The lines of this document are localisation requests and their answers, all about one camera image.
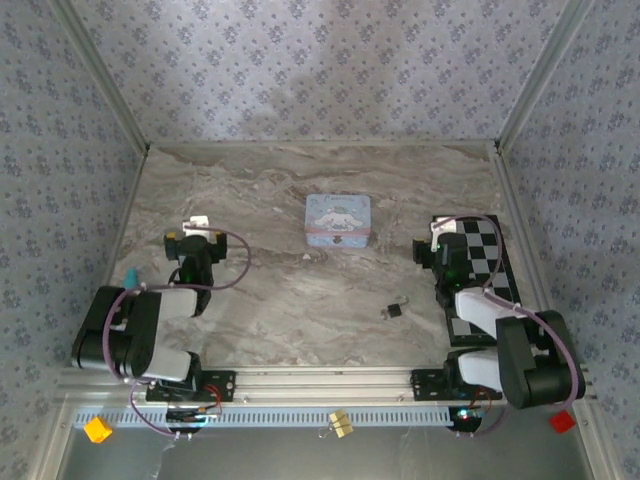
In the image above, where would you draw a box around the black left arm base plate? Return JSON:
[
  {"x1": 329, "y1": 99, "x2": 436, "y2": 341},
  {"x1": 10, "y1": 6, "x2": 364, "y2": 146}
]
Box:
[{"x1": 145, "y1": 368, "x2": 237, "y2": 404}]

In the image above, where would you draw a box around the aluminium corner frame post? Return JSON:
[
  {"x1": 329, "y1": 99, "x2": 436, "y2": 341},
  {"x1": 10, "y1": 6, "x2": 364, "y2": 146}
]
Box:
[
  {"x1": 493, "y1": 0, "x2": 597, "y2": 153},
  {"x1": 48, "y1": 0, "x2": 152, "y2": 153}
]

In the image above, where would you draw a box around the cartoon print tin box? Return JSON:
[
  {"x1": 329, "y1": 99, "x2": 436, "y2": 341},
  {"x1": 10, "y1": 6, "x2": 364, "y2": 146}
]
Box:
[{"x1": 304, "y1": 193, "x2": 373, "y2": 249}]

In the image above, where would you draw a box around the yellow toy block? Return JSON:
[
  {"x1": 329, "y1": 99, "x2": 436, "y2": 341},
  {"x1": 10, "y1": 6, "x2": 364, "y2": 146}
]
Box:
[{"x1": 82, "y1": 416, "x2": 114, "y2": 444}]

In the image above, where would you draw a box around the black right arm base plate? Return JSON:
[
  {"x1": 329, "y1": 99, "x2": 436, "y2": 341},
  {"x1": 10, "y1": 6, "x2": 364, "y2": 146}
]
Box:
[{"x1": 410, "y1": 368, "x2": 501, "y2": 403}]

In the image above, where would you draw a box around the red toy block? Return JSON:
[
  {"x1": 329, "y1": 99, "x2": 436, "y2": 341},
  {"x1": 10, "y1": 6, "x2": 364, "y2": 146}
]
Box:
[{"x1": 548, "y1": 409, "x2": 578, "y2": 435}]

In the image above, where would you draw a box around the aluminium rear frame rail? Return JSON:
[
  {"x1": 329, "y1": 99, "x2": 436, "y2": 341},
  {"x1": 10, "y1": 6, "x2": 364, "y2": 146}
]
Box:
[{"x1": 147, "y1": 139, "x2": 499, "y2": 150}]

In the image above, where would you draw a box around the yellow binder clip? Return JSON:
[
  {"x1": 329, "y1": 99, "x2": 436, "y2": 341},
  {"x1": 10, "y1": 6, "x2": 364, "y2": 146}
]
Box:
[{"x1": 317, "y1": 409, "x2": 355, "y2": 440}]

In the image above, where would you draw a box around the grey slotted cable duct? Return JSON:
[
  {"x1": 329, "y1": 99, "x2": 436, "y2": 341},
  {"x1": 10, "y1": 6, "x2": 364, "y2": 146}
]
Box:
[{"x1": 73, "y1": 403, "x2": 459, "y2": 430}]

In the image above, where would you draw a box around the aluminium side frame rail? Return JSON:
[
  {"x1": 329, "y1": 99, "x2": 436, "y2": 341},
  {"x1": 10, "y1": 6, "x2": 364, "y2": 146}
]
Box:
[{"x1": 492, "y1": 147, "x2": 594, "y2": 396}]

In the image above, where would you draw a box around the black and white chessboard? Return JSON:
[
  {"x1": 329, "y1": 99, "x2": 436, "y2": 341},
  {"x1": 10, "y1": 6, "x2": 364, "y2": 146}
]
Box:
[{"x1": 432, "y1": 214, "x2": 524, "y2": 347}]

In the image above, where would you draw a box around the long aluminium base rail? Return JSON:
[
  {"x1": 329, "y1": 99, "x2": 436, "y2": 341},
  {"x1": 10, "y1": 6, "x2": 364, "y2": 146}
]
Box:
[{"x1": 57, "y1": 366, "x2": 597, "y2": 404}]

